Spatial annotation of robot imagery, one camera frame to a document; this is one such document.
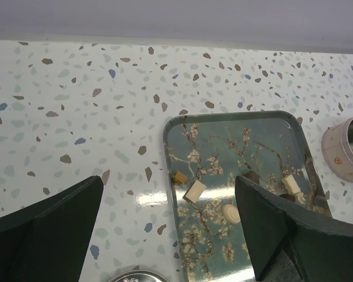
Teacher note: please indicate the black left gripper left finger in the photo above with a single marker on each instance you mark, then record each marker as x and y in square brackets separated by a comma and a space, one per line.
[48, 240]

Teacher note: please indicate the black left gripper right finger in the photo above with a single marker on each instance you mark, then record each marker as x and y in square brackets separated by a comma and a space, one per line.
[287, 242]

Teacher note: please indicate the white square chocolate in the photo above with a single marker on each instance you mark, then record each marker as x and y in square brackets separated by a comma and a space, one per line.
[290, 184]

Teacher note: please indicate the white round swirl chocolate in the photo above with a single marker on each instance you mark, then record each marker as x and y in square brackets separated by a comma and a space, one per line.
[231, 214]

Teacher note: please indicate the dark domed chocolate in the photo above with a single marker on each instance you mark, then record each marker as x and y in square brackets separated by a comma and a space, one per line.
[253, 176]

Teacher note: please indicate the white rectangular chocolate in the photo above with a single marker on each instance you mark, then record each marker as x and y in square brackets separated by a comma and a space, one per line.
[195, 191]

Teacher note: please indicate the caramel square chocolate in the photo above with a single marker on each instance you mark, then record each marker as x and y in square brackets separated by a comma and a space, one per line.
[180, 178]

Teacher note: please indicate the silver embossed tin lid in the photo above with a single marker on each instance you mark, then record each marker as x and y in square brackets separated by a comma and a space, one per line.
[137, 273]

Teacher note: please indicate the round tin container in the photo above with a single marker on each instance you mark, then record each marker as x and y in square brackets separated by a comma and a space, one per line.
[337, 149]

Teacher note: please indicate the floral blue serving tray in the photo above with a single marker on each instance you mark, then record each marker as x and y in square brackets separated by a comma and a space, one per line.
[215, 149]

